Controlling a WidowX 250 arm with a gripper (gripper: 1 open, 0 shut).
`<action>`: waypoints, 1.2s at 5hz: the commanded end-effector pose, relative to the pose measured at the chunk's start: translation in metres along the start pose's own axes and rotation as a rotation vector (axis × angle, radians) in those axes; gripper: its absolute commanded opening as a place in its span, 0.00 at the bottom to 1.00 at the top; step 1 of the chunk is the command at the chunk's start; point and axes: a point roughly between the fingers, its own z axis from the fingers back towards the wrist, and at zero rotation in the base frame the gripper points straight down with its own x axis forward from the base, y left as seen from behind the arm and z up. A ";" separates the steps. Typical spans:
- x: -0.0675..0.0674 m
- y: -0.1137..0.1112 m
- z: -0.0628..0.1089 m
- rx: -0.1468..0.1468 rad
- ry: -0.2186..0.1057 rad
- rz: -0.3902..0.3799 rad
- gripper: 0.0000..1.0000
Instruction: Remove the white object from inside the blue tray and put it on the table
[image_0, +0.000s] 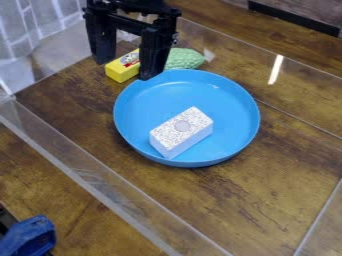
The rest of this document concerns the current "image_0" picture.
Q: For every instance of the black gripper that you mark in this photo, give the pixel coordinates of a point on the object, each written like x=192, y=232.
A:
x=157, y=36

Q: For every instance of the white speckled block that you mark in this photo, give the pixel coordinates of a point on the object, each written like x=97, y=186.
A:
x=180, y=132

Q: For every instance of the blue round tray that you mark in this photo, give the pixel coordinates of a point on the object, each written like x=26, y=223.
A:
x=149, y=102

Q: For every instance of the yellow box with label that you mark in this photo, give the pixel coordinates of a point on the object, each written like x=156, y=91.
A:
x=122, y=68

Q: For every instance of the green bumpy gourd toy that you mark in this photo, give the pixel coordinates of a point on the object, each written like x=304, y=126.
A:
x=183, y=58

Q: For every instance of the white grid curtain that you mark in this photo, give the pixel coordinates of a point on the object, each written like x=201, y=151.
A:
x=30, y=20

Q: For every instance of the clear acrylic front barrier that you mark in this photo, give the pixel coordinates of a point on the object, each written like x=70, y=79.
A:
x=156, y=223

